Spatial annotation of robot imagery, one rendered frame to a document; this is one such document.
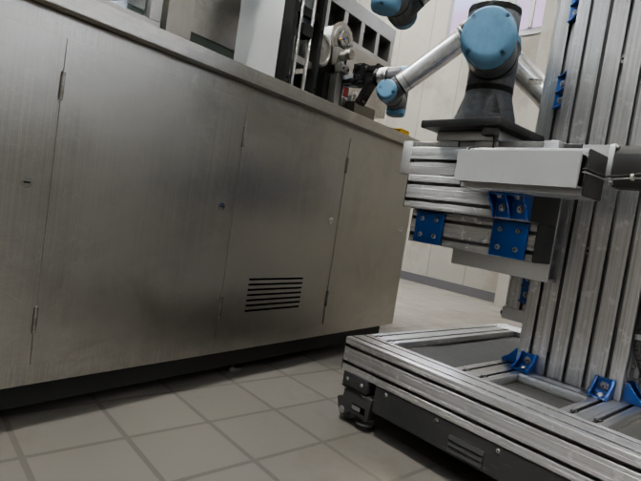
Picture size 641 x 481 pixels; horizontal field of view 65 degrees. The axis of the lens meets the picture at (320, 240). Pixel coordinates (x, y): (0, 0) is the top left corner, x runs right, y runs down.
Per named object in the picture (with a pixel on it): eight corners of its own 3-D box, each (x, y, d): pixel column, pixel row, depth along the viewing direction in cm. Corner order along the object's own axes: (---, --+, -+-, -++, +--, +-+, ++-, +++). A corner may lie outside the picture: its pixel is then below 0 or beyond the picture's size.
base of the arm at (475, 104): (525, 134, 127) (531, 94, 126) (494, 120, 117) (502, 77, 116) (472, 135, 138) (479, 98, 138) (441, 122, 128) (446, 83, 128)
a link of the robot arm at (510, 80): (515, 96, 130) (524, 44, 129) (513, 81, 118) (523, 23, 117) (467, 94, 135) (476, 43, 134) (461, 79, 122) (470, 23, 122)
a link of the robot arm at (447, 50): (509, 17, 162) (383, 108, 178) (510, 31, 172) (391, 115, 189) (490, -10, 165) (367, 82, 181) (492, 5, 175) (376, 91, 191)
